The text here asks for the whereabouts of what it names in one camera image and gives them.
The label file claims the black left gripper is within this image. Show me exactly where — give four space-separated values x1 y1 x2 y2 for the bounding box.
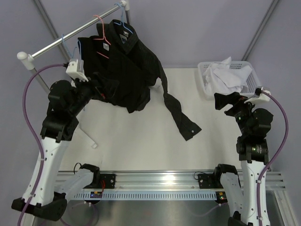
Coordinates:
69 72 119 115

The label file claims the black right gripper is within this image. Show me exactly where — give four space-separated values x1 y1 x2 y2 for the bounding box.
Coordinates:
214 91 261 136

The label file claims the white dress shirt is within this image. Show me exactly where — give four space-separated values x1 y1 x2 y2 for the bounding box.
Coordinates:
204 57 252 95

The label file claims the pink wire hanger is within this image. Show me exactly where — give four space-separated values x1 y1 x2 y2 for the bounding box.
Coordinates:
93 15 111 52

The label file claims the light blue wire hanger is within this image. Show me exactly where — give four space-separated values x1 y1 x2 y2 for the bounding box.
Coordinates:
61 34 87 64

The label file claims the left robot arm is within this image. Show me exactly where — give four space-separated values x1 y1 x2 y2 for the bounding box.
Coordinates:
11 79 116 221

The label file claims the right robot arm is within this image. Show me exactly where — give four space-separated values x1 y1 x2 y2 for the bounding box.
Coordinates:
213 89 273 226

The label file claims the black striped shirt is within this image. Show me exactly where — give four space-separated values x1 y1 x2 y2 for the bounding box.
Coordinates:
96 19 201 141

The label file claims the white plastic basket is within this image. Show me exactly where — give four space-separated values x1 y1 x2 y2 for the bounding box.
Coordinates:
198 61 261 100

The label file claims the silver clothes rack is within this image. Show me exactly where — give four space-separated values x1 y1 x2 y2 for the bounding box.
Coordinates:
16 0 130 92

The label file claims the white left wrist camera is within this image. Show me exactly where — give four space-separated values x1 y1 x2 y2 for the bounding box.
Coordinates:
66 58 88 82

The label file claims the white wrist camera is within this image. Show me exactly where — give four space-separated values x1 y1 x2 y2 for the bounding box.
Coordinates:
66 58 88 82
244 87 271 105

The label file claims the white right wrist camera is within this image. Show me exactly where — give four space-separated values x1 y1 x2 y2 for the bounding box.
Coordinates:
244 87 271 105

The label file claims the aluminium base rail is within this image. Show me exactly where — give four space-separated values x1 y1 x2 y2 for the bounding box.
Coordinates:
55 171 285 191

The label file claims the white slotted cable duct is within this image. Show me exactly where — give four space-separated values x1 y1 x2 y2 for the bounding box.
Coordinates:
73 191 226 201

